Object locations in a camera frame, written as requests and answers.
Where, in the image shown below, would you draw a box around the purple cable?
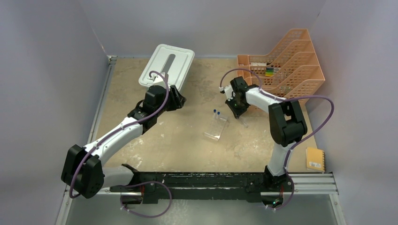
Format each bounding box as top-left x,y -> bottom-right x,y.
219,68 -> 335,212
69,70 -> 172,218

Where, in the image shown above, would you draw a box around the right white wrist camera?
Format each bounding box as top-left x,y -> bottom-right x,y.
219,85 -> 234,101

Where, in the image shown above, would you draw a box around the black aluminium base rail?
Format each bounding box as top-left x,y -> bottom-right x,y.
63,171 -> 339,205

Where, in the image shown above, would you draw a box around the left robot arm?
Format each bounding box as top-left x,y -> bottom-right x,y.
61,85 -> 186,199

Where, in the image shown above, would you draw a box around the white plastic bin lid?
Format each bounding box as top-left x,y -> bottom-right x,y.
138,44 -> 195,93

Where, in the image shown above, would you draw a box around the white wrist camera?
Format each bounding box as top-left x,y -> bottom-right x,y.
150,73 -> 168,88
219,85 -> 234,101

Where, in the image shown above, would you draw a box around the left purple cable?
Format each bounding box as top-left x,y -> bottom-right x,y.
69,70 -> 172,218

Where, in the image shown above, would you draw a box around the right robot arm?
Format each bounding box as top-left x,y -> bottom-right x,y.
219,77 -> 307,191

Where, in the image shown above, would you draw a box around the clear acrylic tube rack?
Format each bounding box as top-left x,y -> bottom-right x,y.
204,111 -> 229,141

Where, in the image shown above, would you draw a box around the orange plastic file organizer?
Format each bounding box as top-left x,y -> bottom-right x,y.
237,29 -> 325,98

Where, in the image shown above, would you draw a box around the yellow spiral notebook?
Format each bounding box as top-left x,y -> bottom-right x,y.
306,147 -> 325,173

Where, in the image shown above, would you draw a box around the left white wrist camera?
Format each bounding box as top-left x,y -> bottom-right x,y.
150,73 -> 168,88

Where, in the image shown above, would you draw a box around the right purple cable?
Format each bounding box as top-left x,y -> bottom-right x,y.
219,68 -> 335,212

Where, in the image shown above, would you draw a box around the markers in organizer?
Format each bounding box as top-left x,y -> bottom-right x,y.
265,67 -> 280,77

